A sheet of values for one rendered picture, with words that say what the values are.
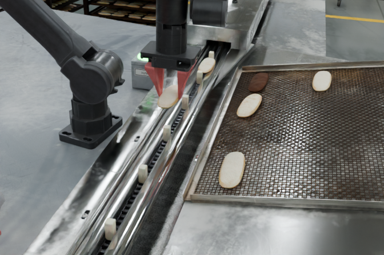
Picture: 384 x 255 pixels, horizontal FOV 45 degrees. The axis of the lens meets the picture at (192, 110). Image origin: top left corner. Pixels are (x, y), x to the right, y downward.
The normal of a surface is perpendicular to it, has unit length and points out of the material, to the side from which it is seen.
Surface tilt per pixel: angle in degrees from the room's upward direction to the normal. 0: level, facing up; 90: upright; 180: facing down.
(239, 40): 90
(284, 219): 10
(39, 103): 0
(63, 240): 0
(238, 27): 0
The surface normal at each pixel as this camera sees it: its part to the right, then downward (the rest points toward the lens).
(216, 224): -0.14, -0.89
